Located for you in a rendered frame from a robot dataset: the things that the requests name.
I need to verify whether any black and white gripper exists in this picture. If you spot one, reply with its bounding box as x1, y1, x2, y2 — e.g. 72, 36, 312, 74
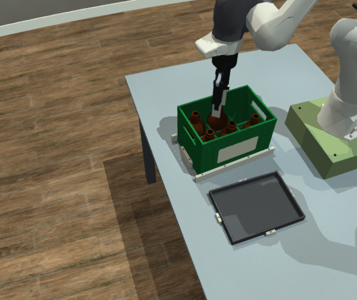
211, 53, 238, 118

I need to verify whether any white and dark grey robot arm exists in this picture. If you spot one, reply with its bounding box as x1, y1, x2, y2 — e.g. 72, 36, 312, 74
195, 0, 357, 142

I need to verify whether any green crate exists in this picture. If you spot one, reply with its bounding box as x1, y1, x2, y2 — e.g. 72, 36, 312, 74
178, 85, 277, 175

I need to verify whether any brown bottle with green label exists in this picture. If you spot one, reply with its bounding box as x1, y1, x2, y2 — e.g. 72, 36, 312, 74
219, 121, 238, 137

